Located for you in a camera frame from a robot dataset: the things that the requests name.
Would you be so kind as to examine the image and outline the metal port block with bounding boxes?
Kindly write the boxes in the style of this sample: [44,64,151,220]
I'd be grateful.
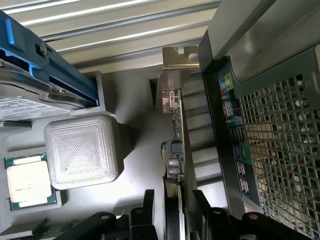
[218,72,252,201]

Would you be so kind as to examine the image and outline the silver CPU green edge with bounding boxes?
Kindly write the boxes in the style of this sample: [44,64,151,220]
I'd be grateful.
[4,151,63,211]

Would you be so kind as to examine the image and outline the silver hard disk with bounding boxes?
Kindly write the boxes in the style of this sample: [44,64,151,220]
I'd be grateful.
[0,58,99,121]

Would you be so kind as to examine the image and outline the blue disk caddy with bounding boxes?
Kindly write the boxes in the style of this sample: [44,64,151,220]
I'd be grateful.
[0,9,101,107]

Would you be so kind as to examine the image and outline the open metal PC case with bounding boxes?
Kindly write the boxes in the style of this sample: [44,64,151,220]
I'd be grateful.
[198,0,320,240]

